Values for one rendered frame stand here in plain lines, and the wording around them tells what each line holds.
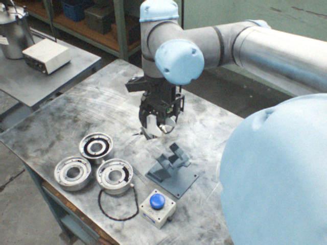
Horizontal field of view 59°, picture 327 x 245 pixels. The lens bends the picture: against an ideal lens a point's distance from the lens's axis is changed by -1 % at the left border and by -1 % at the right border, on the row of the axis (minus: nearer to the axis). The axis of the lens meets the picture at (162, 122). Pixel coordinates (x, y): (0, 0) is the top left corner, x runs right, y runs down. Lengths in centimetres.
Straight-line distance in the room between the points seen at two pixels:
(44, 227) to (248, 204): 166
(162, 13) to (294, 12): 161
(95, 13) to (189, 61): 223
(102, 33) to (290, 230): 259
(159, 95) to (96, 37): 202
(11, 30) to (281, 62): 140
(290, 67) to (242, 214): 24
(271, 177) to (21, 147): 96
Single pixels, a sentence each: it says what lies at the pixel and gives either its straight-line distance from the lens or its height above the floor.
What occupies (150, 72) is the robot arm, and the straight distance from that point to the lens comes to 64.
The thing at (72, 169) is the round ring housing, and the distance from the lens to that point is 93.
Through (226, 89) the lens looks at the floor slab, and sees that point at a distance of 248.
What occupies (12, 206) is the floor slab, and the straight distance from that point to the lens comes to 195.
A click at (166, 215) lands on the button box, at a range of 79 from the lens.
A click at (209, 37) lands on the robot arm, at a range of 54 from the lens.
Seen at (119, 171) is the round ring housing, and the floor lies 83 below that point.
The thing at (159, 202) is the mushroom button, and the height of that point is 87.
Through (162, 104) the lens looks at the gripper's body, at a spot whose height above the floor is 109.
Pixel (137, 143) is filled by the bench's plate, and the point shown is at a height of 80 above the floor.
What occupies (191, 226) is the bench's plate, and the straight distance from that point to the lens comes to 83.
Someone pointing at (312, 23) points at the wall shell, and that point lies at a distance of 212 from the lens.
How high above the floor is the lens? 155
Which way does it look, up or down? 46 degrees down
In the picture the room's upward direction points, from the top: straight up
